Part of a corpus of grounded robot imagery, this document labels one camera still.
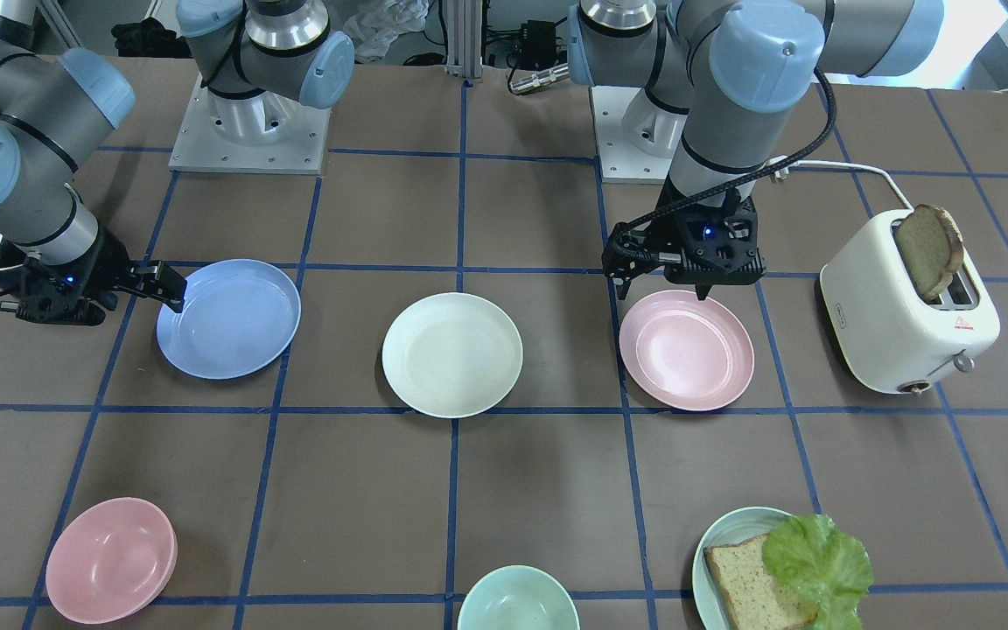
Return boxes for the pink plate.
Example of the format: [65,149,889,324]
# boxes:
[619,290,755,412]

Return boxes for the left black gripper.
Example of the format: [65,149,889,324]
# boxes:
[601,191,767,302]

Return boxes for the white toaster power cable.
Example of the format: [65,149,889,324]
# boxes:
[771,156,916,211]

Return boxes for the pink bowl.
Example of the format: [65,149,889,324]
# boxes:
[45,497,179,625]

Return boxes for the bread slice in toaster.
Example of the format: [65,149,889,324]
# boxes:
[893,204,965,303]

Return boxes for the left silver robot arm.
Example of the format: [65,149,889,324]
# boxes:
[568,1,944,299]

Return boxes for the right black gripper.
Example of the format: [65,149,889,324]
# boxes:
[0,228,187,326]

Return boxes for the blue plate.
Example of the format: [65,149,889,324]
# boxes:
[155,259,303,382]

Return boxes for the green plate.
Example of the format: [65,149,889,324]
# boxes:
[689,507,791,629]

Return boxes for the white toaster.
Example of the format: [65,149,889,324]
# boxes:
[816,205,1001,394]

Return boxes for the green bowl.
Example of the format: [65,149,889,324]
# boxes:
[456,565,580,629]

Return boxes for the green lettuce leaf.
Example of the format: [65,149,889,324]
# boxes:
[761,514,875,629]

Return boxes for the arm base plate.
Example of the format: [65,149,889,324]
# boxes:
[168,80,331,176]
[591,85,687,185]

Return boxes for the bread slice on plate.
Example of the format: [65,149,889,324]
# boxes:
[704,533,817,629]

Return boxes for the cream white plate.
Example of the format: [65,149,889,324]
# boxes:
[381,292,523,419]

